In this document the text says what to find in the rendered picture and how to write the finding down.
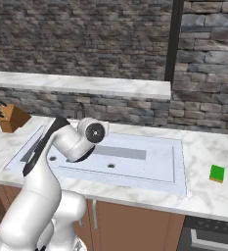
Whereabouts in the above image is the pale grey sink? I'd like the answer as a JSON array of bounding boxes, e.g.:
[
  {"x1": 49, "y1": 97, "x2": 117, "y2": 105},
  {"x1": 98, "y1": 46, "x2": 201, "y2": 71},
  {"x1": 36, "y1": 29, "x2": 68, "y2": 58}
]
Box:
[{"x1": 3, "y1": 124, "x2": 188, "y2": 197}]

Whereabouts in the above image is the green sponge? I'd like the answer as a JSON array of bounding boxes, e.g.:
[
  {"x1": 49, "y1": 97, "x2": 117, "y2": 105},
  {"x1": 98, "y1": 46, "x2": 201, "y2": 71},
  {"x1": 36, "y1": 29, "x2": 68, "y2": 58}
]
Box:
[{"x1": 208, "y1": 164, "x2": 226, "y2": 184}]

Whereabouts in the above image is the dark curved tap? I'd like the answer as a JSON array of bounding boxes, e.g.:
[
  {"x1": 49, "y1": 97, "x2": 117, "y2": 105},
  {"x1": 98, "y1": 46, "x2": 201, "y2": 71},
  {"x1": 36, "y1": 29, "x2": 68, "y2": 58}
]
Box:
[{"x1": 73, "y1": 102, "x2": 86, "y2": 121}]

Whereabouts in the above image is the wooden knife block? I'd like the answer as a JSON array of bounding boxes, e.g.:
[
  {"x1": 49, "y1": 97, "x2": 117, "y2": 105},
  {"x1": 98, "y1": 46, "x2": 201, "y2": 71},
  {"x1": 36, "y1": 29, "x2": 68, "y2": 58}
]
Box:
[{"x1": 0, "y1": 99, "x2": 32, "y2": 134}]

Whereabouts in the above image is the black dishwasher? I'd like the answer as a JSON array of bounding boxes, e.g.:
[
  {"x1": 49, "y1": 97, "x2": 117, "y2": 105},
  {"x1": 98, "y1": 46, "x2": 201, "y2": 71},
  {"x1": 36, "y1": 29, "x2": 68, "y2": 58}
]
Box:
[{"x1": 176, "y1": 215, "x2": 228, "y2": 251}]

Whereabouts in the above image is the silver cupboard handle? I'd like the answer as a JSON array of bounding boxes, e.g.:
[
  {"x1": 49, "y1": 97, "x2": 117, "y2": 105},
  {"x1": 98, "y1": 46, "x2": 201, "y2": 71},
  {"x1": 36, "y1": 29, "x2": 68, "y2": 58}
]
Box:
[{"x1": 92, "y1": 199, "x2": 99, "y2": 230}]

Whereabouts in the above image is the dark vertical post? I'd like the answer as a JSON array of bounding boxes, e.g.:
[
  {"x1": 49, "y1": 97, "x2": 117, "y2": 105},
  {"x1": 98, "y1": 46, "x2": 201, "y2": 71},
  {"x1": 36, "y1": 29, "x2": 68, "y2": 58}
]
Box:
[{"x1": 163, "y1": 0, "x2": 186, "y2": 83}]

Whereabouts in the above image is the silver dishwasher handle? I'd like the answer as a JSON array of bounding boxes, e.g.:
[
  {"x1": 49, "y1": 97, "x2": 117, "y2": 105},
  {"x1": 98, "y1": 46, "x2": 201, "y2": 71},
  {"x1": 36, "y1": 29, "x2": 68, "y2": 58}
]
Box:
[{"x1": 190, "y1": 227, "x2": 228, "y2": 251}]

